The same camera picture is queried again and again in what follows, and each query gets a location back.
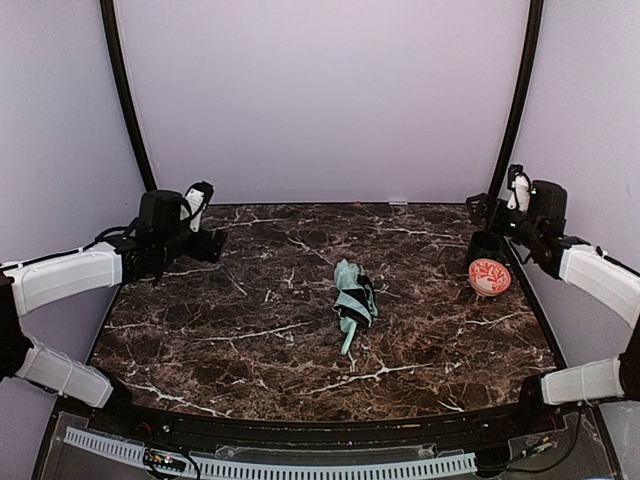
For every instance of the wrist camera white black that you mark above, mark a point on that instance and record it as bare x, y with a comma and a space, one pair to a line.
520, 187
195, 202

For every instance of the black corner post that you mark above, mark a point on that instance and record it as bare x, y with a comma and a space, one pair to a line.
124, 93
530, 43

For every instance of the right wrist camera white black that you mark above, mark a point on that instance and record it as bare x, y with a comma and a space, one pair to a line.
520, 187

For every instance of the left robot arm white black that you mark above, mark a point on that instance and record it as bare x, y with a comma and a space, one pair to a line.
166, 228

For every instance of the left black corner post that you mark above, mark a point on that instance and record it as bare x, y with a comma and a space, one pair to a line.
124, 93

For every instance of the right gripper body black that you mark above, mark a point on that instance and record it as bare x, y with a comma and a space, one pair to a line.
482, 209

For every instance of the mint green folding umbrella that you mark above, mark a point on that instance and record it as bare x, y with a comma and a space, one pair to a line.
356, 303

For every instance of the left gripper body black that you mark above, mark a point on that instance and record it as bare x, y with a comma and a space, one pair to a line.
214, 244

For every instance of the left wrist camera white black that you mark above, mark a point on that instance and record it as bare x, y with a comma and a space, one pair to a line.
195, 202

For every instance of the red white patterned bowl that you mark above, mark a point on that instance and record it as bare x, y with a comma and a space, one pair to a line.
488, 277

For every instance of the right black corner post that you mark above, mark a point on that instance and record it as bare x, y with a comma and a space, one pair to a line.
530, 43

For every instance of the dark green cup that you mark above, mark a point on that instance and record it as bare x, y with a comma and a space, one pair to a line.
483, 245

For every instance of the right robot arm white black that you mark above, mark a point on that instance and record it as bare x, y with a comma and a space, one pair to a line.
534, 218

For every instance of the grey slotted cable duct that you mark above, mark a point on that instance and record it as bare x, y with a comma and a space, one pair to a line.
244, 464

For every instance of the small green circuit board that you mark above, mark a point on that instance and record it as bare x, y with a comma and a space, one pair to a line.
163, 462

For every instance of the black front frame rail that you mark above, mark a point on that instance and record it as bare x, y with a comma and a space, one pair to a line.
476, 430

